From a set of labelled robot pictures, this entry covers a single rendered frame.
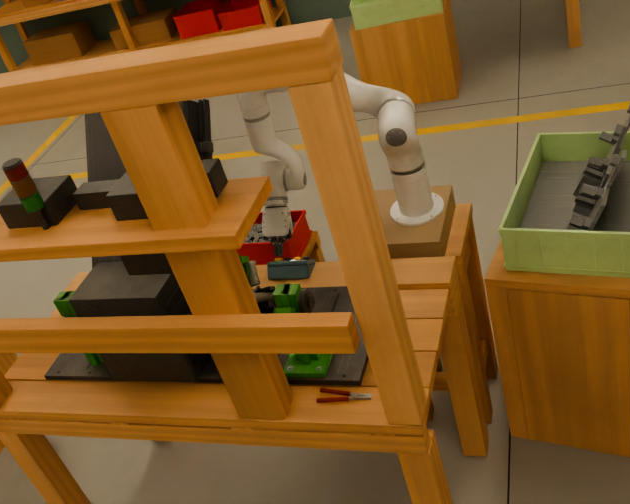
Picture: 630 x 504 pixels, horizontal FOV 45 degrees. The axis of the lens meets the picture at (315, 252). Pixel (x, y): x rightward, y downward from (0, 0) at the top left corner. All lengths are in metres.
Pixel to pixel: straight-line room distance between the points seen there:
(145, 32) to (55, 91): 6.25
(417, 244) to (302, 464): 1.13
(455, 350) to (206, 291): 1.07
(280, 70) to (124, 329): 0.87
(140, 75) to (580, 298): 1.55
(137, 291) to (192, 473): 1.35
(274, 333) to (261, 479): 1.47
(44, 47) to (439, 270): 6.63
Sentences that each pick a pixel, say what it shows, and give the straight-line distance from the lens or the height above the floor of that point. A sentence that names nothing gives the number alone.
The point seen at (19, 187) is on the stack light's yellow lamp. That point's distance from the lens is 2.00.
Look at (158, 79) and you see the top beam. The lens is 1.60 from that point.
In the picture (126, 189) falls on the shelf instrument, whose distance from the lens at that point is 1.90.
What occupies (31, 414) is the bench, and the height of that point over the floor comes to 0.87.
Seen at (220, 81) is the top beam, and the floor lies 1.88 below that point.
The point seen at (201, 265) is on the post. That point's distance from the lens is 1.85.
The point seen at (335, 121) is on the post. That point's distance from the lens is 1.51.
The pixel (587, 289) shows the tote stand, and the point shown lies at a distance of 2.52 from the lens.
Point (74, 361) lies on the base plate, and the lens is 2.70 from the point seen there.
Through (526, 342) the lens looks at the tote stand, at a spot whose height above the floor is 0.52.
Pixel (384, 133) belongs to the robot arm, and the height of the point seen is 1.32.
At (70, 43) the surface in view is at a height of 0.42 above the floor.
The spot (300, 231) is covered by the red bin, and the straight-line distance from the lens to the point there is 2.89.
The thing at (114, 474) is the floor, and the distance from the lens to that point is 3.59.
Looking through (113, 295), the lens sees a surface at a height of 1.24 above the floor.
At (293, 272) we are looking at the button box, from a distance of 2.60.
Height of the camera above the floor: 2.40
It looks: 34 degrees down
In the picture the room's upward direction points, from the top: 18 degrees counter-clockwise
